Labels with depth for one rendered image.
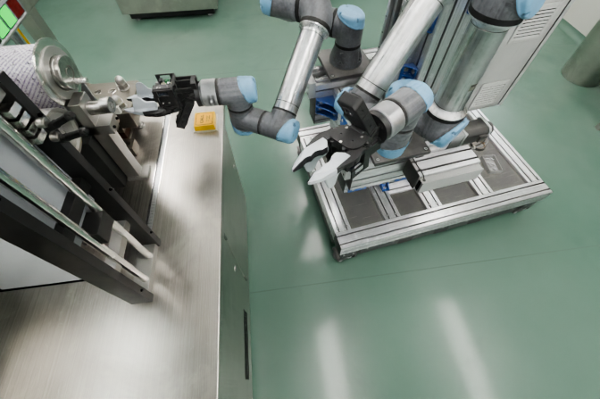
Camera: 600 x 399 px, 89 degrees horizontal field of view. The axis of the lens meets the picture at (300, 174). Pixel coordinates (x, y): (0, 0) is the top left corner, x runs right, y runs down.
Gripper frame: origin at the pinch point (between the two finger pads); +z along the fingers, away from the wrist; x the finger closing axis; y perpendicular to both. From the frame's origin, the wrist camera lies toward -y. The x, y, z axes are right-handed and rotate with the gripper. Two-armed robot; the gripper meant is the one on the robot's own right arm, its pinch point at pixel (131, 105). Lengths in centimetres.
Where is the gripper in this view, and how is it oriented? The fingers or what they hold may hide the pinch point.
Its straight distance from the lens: 100.0
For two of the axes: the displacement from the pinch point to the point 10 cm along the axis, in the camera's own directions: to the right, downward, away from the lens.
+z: -9.9, 1.1, -0.8
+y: 0.0, -5.6, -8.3
